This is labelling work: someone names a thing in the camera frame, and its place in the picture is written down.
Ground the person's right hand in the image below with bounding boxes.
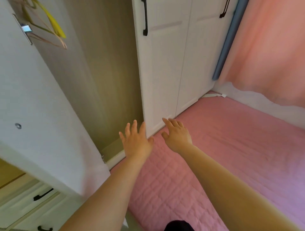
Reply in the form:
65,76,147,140
161,118,193,153

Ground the person's left hand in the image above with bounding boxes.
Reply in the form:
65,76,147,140
119,120,155,159

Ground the person's left forearm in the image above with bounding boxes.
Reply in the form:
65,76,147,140
59,156,149,231

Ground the person's right forearm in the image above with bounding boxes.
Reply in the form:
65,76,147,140
177,143,294,231

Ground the white panelled wardrobe door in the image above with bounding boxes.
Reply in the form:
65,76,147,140
132,0,192,139
176,0,239,116

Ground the pink quilted bedspread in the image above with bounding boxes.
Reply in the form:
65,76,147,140
109,90,305,231

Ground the wooden wardrobe interior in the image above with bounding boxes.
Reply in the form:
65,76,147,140
64,0,145,165

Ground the open white wardrobe door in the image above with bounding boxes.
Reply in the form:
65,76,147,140
0,0,111,198

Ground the white drawer front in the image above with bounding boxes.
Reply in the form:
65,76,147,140
0,180,63,229
10,191,82,231

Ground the thin pink clothes hanger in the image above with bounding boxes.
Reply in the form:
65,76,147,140
23,0,68,50

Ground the pink curtain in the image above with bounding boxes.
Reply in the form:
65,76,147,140
217,0,305,108

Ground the silver door hinge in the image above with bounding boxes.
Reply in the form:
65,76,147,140
12,14,34,46

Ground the black door handle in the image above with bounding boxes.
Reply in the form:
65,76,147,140
219,0,230,19
142,0,149,36

